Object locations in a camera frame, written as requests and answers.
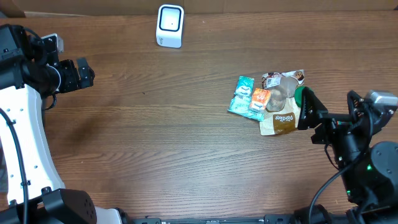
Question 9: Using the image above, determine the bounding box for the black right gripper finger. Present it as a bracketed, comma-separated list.
[347, 90, 365, 122]
[297, 87, 328, 130]

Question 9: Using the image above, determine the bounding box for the green-lid jar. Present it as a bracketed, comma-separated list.
[294, 86, 313, 108]

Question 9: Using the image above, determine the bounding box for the brown clear snack pouch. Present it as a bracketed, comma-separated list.
[259, 70, 305, 136]

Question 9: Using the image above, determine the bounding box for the orange Kleenex tissue pack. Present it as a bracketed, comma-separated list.
[249, 88, 271, 113]

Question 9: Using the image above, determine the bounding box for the teal wet wipes pack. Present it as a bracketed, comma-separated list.
[228, 95, 264, 121]

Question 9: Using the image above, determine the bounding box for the blue-green tissue pack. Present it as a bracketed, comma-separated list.
[234, 76, 254, 96]

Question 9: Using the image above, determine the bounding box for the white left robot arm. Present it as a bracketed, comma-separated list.
[1, 24, 131, 223]

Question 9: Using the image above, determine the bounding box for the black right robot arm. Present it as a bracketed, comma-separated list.
[290, 87, 397, 223]

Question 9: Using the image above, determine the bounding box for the white barcode scanner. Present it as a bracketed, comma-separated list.
[155, 4, 185, 49]

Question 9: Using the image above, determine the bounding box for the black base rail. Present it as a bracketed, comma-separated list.
[130, 203, 351, 224]

